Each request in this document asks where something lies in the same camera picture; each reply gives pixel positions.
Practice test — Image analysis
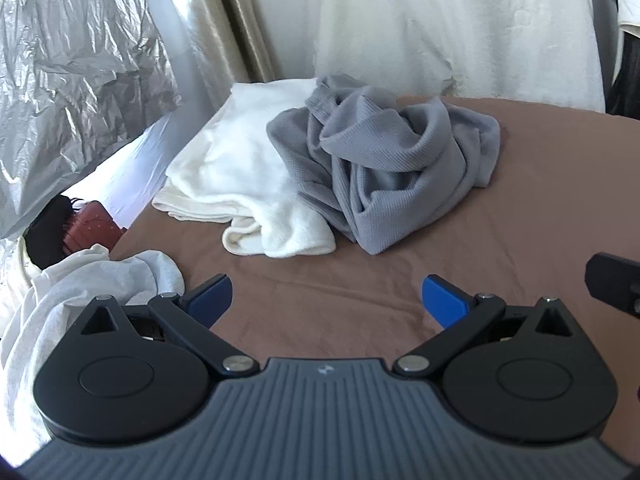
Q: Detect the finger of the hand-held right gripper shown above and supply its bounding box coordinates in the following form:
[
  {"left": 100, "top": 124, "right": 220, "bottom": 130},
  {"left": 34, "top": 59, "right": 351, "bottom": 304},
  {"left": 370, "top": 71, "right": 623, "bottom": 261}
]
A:
[{"left": 585, "top": 252, "right": 640, "bottom": 317}]

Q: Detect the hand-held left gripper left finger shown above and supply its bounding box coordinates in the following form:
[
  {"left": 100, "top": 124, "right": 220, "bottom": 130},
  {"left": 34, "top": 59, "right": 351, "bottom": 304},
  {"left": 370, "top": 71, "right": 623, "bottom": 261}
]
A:
[{"left": 80, "top": 274, "right": 261, "bottom": 380}]

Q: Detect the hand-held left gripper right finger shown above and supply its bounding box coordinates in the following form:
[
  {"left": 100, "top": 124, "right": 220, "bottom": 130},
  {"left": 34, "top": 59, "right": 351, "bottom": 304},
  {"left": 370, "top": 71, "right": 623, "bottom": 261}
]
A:
[{"left": 392, "top": 274, "right": 576, "bottom": 379}]

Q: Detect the grey waffle knit garment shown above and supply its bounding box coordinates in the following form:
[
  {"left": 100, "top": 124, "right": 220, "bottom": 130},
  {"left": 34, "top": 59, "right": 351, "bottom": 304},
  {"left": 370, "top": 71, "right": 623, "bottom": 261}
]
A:
[{"left": 266, "top": 74, "right": 502, "bottom": 256}]

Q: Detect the cream fleece cloth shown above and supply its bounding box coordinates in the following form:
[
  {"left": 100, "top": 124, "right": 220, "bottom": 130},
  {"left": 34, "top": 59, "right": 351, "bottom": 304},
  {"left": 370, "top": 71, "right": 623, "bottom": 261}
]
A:
[{"left": 151, "top": 77, "right": 337, "bottom": 259}]

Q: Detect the brown studded bag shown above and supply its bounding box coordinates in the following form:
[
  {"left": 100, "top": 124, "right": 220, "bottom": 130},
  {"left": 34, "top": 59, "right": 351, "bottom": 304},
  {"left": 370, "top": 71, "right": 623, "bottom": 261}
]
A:
[{"left": 62, "top": 201, "right": 128, "bottom": 256}]

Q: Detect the white t-shirt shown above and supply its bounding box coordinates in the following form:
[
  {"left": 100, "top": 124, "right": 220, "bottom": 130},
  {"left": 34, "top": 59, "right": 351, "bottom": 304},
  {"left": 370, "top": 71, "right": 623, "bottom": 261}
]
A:
[{"left": 0, "top": 244, "right": 187, "bottom": 441}]

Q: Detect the black cloth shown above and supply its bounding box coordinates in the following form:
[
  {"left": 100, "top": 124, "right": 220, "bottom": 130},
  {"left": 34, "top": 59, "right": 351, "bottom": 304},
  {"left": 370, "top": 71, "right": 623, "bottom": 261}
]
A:
[{"left": 22, "top": 195, "right": 81, "bottom": 268}]

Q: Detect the black leather garment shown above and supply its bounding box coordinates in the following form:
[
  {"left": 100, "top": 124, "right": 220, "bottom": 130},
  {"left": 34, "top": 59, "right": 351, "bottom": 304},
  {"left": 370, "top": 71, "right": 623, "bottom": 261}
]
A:
[{"left": 604, "top": 25, "right": 640, "bottom": 121}]

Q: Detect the silver foil sheet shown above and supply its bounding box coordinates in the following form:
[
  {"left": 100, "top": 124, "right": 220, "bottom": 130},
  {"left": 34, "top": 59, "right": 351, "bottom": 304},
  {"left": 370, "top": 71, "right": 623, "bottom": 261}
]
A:
[{"left": 0, "top": 0, "right": 183, "bottom": 241}]

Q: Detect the beige satin curtain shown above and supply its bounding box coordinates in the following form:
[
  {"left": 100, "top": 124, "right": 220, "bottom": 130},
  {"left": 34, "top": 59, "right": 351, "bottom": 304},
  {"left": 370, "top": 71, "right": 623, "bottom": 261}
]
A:
[{"left": 157, "top": 0, "right": 278, "bottom": 113}]

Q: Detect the cream cloth cover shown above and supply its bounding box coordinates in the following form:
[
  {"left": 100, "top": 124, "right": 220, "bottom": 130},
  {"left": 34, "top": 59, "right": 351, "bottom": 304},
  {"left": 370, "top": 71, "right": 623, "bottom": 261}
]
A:
[{"left": 270, "top": 0, "right": 608, "bottom": 111}]

